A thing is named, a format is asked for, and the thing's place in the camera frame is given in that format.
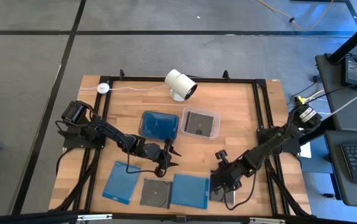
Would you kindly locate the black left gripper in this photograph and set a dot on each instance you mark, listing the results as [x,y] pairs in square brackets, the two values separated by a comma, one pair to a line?
[152,152]

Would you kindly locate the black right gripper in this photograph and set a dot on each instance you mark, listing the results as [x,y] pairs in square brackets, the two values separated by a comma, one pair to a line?
[228,174]

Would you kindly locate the clear jewel case black tray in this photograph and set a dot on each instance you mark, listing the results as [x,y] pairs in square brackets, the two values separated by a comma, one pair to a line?
[219,199]
[153,193]
[198,124]

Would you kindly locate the blue plastic case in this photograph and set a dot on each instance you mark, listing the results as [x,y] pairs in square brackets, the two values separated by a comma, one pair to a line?
[160,126]
[121,182]
[189,191]

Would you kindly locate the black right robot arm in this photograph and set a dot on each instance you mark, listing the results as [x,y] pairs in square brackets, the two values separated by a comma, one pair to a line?
[271,141]

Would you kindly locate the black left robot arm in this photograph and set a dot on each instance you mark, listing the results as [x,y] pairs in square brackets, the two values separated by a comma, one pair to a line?
[113,133]

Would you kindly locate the smoky grey plastic bin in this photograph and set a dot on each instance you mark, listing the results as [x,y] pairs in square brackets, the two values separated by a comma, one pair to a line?
[140,126]

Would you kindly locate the clear plastic bin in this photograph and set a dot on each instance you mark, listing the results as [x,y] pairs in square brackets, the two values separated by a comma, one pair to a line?
[217,124]

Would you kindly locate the white paper sheet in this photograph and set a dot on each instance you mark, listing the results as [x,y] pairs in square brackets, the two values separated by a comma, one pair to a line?
[306,151]

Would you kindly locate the white round puck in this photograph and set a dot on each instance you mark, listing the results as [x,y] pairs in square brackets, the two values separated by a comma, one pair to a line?
[103,88]

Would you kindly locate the dark grey side desk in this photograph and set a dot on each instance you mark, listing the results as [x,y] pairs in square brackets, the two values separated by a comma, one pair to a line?
[334,174]
[346,109]

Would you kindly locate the black power adapter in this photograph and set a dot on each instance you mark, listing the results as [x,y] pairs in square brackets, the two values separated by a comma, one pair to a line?
[352,71]

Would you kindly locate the black metal pole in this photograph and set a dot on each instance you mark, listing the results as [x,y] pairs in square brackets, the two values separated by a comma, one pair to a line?
[352,40]

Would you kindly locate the silver metal bracket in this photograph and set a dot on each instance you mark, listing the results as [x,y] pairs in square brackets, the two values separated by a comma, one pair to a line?
[94,217]
[267,221]

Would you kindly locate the black aluminium table frame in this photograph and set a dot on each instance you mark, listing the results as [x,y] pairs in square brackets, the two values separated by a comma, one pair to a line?
[228,80]

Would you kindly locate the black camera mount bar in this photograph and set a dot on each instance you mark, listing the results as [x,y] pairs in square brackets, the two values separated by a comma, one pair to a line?
[26,217]

